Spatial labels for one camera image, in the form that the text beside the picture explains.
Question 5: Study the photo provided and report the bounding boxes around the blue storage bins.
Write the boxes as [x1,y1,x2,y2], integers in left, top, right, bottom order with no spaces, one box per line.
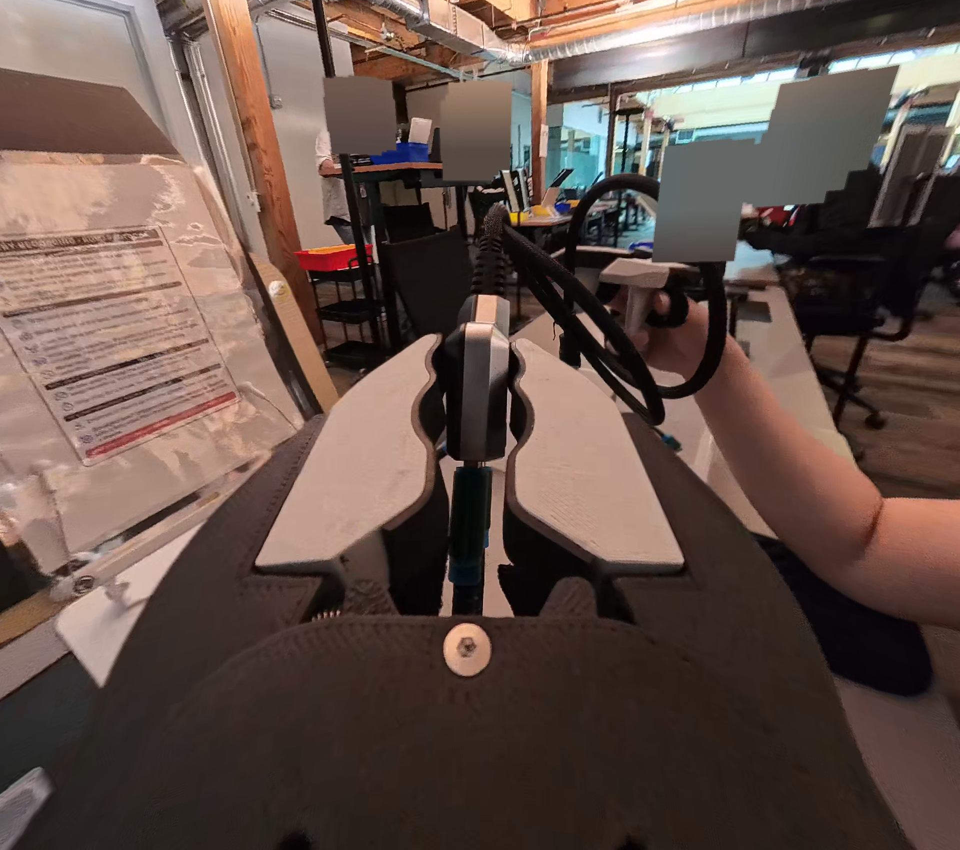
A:
[371,141,438,166]

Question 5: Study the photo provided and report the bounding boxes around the black wire cart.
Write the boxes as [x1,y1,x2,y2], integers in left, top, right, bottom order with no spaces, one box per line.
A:
[309,250,387,371]

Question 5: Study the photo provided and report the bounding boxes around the black fabric chair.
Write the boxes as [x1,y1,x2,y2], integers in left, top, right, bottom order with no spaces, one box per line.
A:
[378,226,481,349]

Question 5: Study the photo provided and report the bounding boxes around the person's right hand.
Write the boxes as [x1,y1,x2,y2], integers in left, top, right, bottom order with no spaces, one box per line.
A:
[632,299,744,397]

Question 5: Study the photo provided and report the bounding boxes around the person's right forearm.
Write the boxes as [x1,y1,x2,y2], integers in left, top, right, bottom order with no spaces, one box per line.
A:
[690,340,960,634]

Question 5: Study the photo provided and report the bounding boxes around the white bracket plate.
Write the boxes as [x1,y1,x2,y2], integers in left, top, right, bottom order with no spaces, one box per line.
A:
[56,543,189,688]

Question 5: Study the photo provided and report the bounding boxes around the black office chair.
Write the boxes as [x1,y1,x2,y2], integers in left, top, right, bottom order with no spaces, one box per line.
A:
[750,168,960,431]

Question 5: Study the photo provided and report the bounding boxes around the red and yellow bin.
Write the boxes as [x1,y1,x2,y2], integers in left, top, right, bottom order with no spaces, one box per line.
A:
[294,244,366,274]

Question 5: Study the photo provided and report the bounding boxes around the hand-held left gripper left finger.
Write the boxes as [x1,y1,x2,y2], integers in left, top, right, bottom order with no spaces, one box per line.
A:
[253,333,455,616]

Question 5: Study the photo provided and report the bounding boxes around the dark grey hdmi switch box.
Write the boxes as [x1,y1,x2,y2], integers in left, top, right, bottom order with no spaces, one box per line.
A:
[438,294,520,470]

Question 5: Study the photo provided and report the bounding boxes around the wooden post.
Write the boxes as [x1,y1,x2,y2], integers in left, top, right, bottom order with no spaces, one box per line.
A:
[171,0,325,349]

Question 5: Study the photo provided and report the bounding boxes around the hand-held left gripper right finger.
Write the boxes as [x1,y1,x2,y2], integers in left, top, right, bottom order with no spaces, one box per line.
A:
[499,337,687,616]

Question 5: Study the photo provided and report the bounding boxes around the white door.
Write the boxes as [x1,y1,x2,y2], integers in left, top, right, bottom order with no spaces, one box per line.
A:
[0,0,181,154]

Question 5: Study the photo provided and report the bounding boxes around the person's dark clothing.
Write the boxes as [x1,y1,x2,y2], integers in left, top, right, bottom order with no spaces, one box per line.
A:
[772,531,935,700]

